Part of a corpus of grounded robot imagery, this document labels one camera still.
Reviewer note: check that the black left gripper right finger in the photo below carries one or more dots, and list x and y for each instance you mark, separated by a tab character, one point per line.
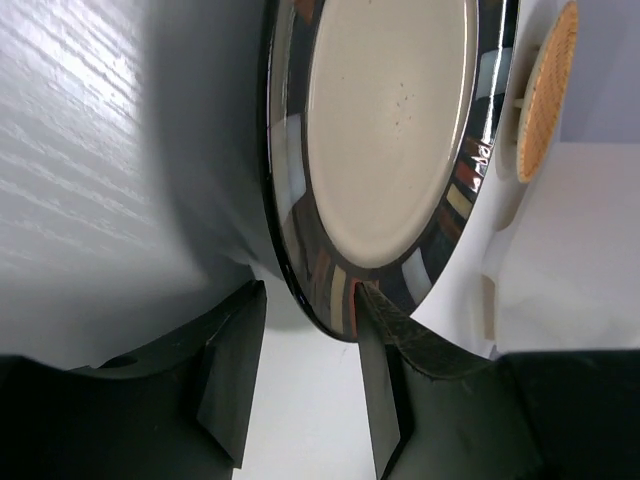
390	343

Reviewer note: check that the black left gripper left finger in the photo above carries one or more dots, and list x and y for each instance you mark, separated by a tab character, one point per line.
181	402

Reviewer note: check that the black rimmed beige plate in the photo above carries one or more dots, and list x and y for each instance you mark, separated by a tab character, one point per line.
378	122

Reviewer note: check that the round orange woven basket plate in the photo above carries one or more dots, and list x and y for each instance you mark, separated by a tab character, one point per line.
542	103

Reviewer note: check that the white plastic bin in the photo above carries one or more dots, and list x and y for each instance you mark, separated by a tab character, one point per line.
565	267

